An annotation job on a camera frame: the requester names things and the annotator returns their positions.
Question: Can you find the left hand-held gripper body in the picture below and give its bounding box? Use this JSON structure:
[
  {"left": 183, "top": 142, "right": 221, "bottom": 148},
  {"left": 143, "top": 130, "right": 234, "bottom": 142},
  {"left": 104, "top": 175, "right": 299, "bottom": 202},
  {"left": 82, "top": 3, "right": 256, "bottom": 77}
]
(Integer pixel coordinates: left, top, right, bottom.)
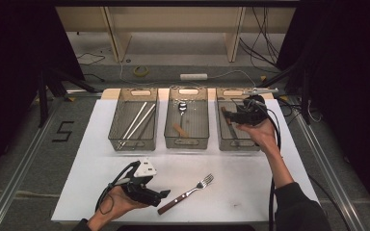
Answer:
[{"left": 120, "top": 157, "right": 162, "bottom": 208}]

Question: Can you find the wooden-handled fork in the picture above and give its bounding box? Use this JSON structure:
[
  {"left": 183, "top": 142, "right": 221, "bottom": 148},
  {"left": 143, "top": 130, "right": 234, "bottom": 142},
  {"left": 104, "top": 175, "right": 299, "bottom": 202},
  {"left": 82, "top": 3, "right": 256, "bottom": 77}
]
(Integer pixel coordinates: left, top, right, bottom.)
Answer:
[{"left": 156, "top": 172, "right": 216, "bottom": 216}]

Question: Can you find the metal spoon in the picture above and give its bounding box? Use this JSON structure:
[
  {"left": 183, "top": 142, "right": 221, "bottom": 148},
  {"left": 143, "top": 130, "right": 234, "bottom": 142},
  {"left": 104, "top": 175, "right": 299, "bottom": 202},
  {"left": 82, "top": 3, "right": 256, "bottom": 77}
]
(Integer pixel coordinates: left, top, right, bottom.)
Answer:
[{"left": 176, "top": 100, "right": 188, "bottom": 129}]

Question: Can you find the white cable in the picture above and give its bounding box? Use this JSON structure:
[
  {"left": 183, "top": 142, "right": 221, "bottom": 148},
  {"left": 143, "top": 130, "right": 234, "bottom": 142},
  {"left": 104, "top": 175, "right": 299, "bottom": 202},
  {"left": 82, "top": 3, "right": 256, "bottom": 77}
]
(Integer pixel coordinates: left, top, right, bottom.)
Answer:
[{"left": 119, "top": 59, "right": 258, "bottom": 89}]

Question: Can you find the thin black floor cable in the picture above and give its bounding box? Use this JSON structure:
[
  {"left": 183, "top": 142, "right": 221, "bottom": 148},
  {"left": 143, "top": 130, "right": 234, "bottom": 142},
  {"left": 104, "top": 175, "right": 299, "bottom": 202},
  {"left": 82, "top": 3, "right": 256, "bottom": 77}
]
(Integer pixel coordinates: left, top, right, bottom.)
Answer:
[{"left": 76, "top": 52, "right": 106, "bottom": 66}]

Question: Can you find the aluminium floor rail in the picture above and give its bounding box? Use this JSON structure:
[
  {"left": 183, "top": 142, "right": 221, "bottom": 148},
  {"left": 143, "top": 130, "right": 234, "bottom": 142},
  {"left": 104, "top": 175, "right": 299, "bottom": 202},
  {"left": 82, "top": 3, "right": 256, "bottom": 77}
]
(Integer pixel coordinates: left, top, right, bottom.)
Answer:
[
  {"left": 288, "top": 95, "right": 364, "bottom": 231},
  {"left": 0, "top": 95, "right": 66, "bottom": 231}
]

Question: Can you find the white power strip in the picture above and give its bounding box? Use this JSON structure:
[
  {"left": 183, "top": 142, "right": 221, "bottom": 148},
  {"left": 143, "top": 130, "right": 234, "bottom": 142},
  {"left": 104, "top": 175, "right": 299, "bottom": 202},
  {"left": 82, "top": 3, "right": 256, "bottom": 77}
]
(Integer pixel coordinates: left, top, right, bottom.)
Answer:
[{"left": 179, "top": 73, "right": 209, "bottom": 82}]

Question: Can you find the light wooden shelf unit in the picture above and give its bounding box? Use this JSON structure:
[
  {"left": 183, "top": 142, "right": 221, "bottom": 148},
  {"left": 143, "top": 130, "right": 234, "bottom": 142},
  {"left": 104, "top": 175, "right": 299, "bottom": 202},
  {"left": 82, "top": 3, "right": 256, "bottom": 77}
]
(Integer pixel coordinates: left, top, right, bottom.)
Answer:
[{"left": 55, "top": 6, "right": 297, "bottom": 64}]

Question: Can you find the white chopstick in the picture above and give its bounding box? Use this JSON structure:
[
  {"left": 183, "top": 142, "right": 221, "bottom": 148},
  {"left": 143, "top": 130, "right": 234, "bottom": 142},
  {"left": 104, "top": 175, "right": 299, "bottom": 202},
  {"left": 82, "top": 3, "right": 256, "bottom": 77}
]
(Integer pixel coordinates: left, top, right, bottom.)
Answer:
[
  {"left": 125, "top": 102, "right": 157, "bottom": 141},
  {"left": 120, "top": 101, "right": 148, "bottom": 141}
]

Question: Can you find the yellow tape roll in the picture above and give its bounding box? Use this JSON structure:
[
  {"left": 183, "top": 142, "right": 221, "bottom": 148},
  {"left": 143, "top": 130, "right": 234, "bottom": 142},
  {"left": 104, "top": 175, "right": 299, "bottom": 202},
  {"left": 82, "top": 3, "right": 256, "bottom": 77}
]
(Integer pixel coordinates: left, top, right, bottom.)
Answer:
[{"left": 133, "top": 65, "right": 149, "bottom": 78}]

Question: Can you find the smoky transparent plastic bin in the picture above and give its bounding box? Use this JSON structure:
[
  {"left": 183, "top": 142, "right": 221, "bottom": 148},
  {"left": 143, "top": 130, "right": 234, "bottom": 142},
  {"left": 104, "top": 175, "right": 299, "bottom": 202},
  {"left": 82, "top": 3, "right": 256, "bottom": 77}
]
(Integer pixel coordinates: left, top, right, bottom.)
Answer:
[
  {"left": 107, "top": 87, "right": 159, "bottom": 152},
  {"left": 163, "top": 86, "right": 210, "bottom": 150},
  {"left": 215, "top": 87, "right": 268, "bottom": 152}
]

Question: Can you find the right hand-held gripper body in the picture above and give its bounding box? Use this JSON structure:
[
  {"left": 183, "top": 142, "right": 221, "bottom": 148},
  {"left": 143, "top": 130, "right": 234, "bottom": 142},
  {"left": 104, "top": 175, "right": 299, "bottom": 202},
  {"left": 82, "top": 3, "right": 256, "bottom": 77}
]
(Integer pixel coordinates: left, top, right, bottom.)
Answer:
[{"left": 236, "top": 87, "right": 280, "bottom": 127}]

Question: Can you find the black cable bundle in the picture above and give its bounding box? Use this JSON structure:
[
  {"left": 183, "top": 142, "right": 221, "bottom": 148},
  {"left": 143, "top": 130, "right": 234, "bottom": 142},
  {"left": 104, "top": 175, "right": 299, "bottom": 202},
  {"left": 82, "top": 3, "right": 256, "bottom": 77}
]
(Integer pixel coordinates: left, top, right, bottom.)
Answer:
[{"left": 238, "top": 6, "right": 281, "bottom": 69}]

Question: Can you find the black metal stand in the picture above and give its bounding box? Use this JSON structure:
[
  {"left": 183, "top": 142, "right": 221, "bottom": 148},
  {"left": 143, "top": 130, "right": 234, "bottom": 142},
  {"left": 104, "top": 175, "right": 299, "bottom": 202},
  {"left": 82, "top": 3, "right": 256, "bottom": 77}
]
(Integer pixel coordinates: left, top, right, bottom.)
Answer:
[
  {"left": 255, "top": 59, "right": 312, "bottom": 125},
  {"left": 38, "top": 65, "right": 98, "bottom": 128}
]

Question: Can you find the person's right hand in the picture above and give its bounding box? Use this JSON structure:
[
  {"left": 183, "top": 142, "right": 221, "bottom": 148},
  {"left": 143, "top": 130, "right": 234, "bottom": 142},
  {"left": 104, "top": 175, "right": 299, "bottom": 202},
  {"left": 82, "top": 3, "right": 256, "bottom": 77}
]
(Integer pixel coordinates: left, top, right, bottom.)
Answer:
[{"left": 236, "top": 118, "right": 279, "bottom": 156}]

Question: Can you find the black curtain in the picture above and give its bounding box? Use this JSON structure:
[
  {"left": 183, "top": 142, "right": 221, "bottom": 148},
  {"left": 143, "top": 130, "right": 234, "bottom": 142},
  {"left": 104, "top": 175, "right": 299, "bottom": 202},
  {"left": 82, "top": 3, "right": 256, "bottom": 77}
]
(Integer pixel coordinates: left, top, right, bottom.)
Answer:
[
  {"left": 276, "top": 0, "right": 370, "bottom": 222},
  {"left": 0, "top": 0, "right": 85, "bottom": 186}
]

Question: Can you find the thick black gripper cable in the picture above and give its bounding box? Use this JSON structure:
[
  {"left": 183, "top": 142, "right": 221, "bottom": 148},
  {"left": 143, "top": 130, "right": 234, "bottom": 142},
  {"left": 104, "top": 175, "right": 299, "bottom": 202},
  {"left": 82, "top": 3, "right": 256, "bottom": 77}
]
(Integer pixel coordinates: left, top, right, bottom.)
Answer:
[
  {"left": 94, "top": 161, "right": 141, "bottom": 216},
  {"left": 230, "top": 97, "right": 283, "bottom": 231}
]

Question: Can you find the person's left hand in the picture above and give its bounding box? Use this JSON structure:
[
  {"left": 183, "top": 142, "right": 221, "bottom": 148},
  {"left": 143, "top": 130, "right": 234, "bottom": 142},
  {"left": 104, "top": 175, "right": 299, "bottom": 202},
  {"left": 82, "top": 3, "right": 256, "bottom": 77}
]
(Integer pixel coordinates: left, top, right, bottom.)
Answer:
[{"left": 95, "top": 185, "right": 150, "bottom": 222}]

